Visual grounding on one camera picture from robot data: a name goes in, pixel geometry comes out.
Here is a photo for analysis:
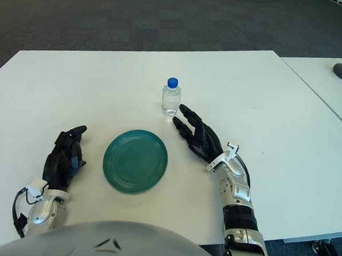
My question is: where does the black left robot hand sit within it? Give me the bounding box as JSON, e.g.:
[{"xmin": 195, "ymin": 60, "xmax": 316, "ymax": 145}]
[{"xmin": 41, "ymin": 123, "xmax": 88, "ymax": 194}]

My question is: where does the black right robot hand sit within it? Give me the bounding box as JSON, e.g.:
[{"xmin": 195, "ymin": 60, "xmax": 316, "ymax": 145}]
[{"xmin": 170, "ymin": 103, "xmax": 227, "ymax": 166}]

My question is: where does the clear bottle blue cap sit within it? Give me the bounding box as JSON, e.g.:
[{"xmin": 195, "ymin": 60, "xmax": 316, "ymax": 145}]
[{"xmin": 160, "ymin": 77, "xmax": 183, "ymax": 117}]

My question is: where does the green round plate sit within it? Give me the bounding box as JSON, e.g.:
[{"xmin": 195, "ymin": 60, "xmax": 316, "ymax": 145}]
[{"xmin": 101, "ymin": 127, "xmax": 170, "ymax": 196}]

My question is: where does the silver robot torso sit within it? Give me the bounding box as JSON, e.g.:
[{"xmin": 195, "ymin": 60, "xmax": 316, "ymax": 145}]
[{"xmin": 0, "ymin": 214, "xmax": 233, "ymax": 256}]

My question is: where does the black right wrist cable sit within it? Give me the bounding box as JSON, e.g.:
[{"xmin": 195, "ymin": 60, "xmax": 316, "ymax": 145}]
[{"xmin": 233, "ymin": 153, "xmax": 254, "ymax": 196}]

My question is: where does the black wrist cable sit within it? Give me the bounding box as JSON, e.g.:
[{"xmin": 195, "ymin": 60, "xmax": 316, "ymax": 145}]
[
  {"xmin": 233, "ymin": 153, "xmax": 254, "ymax": 196},
  {"xmin": 11, "ymin": 187, "xmax": 31, "ymax": 239}
]

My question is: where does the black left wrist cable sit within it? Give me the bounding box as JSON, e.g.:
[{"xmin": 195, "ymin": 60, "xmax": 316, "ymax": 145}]
[{"xmin": 11, "ymin": 187, "xmax": 31, "ymax": 239}]

